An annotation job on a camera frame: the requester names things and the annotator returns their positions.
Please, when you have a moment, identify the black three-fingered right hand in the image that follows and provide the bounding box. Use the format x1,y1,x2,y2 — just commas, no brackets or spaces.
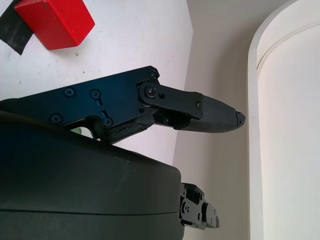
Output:
0,65,247,240

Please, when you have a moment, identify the white rounded column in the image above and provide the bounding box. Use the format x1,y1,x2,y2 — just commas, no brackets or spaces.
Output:
247,0,320,240

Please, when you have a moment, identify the red cube block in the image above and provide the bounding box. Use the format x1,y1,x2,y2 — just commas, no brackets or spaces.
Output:
14,0,96,51

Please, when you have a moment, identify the black tape strip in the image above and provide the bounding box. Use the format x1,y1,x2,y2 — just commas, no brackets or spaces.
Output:
0,4,34,56

